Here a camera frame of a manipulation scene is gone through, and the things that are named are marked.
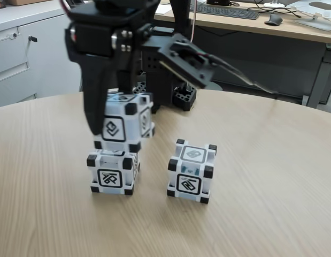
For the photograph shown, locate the white cube stacked-diamonds symbol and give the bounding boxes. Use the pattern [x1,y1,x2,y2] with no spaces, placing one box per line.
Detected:
[93,92,156,154]

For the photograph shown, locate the white cube underlined-diamond symbol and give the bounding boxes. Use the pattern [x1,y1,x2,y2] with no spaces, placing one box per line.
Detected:
[166,138,218,205]

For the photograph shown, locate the black perforated table clamp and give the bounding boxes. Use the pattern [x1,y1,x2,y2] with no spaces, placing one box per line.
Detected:
[172,85,197,112]
[132,81,162,115]

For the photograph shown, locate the white drawer cabinet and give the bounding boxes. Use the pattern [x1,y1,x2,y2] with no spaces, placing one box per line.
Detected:
[0,5,84,109]

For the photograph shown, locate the white paper sheets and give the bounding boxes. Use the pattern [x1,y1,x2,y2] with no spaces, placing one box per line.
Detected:
[154,4,171,16]

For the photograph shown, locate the white cube crossed-lines symbol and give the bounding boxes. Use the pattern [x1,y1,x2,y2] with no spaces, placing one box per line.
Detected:
[86,149,141,196]

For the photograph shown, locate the grey round seat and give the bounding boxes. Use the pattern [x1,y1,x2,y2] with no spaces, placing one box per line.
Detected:
[207,81,224,92]

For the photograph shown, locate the black keyboard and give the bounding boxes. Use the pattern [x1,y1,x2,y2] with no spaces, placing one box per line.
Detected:
[194,5,261,21]

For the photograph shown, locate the black computer mouse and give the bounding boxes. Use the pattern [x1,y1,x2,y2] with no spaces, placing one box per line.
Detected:
[264,13,283,27]

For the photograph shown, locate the white monitor base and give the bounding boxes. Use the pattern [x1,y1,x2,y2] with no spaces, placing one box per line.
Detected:
[263,0,288,8]

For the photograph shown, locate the silver laptop stand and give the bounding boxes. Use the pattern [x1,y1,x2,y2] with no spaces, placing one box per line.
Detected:
[287,0,331,32]

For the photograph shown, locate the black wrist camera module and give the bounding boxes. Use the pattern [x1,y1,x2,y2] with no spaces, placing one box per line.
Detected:
[157,33,219,89]

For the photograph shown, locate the red white servo cable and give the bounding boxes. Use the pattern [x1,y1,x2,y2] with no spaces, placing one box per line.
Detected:
[190,0,197,45]

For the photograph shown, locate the grey flat camera cable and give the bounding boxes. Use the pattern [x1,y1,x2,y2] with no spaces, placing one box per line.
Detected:
[206,52,280,95]

